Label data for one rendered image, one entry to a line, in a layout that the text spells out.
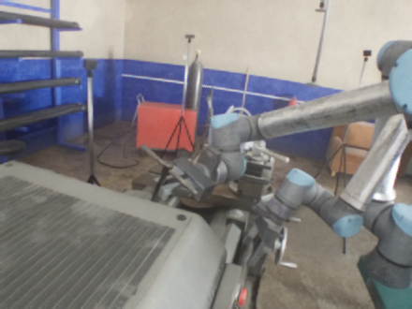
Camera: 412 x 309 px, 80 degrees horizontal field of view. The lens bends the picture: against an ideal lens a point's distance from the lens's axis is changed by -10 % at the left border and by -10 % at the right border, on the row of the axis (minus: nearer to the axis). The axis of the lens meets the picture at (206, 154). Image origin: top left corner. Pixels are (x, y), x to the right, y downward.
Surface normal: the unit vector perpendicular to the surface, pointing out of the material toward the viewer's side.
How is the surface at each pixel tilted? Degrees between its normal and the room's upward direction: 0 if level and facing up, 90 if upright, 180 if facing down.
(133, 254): 0
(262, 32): 90
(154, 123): 90
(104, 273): 0
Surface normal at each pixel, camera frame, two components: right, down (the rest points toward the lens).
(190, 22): -0.28, 0.30
